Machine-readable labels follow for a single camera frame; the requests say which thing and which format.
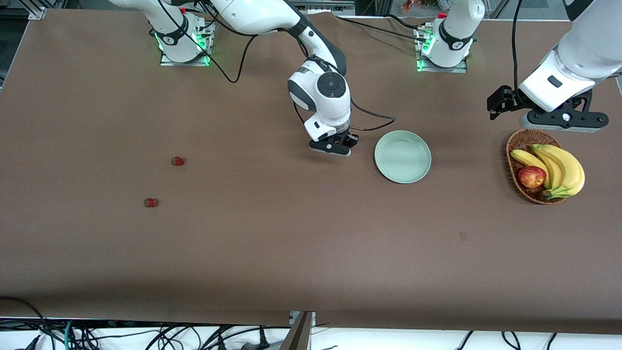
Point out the brown table cover sheet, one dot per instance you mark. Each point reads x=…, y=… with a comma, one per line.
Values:
x=311, y=243

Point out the pale green round plate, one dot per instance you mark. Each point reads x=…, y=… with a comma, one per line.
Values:
x=402, y=156

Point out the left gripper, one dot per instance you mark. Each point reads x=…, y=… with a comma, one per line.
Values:
x=514, y=98

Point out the aluminium frame corner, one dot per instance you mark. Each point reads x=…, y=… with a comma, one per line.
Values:
x=38, y=12

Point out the large yellow banana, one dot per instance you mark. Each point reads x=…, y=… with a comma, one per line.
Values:
x=573, y=172

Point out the grey metal box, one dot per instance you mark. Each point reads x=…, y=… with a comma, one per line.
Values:
x=330, y=5

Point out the orange background objects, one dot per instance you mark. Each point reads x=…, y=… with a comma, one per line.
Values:
x=408, y=6

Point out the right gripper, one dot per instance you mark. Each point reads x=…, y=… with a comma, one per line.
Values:
x=349, y=137

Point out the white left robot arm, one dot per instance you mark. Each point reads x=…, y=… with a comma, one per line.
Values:
x=457, y=24

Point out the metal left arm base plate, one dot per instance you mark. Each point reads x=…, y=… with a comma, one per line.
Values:
x=457, y=69

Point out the red strawberry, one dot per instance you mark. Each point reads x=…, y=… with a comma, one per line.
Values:
x=178, y=161
x=151, y=202

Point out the brown wicker basket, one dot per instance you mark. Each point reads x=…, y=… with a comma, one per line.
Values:
x=522, y=141

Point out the metal profile post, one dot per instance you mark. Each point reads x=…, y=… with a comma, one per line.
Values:
x=301, y=335

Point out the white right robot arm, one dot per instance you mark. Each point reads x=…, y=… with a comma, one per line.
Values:
x=262, y=14

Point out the red apple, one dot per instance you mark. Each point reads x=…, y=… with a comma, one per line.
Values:
x=531, y=177

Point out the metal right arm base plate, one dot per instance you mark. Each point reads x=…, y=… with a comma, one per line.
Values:
x=194, y=63

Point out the small yellow banana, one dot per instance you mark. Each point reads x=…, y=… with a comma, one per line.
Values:
x=527, y=158

